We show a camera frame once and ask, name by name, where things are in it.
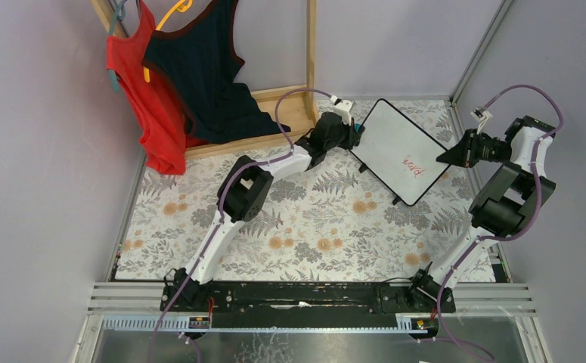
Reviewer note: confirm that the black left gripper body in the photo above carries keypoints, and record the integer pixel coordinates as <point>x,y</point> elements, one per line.
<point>348,135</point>

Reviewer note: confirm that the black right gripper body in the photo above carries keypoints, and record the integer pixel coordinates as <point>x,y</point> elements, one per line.
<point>469,148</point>

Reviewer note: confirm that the black framed whiteboard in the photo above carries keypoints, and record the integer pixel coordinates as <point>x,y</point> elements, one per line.
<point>399,153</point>

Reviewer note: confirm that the blue and black eraser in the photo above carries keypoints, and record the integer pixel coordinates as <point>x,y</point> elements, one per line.
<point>359,128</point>

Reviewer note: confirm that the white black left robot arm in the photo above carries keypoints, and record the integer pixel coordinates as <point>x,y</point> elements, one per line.
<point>242,196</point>

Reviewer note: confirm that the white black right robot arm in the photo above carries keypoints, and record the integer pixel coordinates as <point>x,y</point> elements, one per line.
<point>503,209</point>

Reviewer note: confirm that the dark navy tank top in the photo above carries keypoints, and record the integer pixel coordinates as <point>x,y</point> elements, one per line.
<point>199,63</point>

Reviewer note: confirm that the red tank top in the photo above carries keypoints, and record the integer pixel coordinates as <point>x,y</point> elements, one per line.
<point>154,105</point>

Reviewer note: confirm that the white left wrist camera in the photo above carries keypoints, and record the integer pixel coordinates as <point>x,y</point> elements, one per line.
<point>342,107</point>

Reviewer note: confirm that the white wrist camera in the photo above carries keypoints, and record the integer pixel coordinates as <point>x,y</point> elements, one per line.
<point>482,116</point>
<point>342,107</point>

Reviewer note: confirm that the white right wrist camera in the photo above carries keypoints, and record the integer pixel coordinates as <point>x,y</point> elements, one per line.
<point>482,116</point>

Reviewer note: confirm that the wooden clothes rack frame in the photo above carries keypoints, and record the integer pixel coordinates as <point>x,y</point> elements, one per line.
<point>290,104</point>

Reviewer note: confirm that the aluminium rail frame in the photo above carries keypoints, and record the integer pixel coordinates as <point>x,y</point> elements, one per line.
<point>136,306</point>

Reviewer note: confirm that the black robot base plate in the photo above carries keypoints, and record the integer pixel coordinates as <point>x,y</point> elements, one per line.
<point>312,305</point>

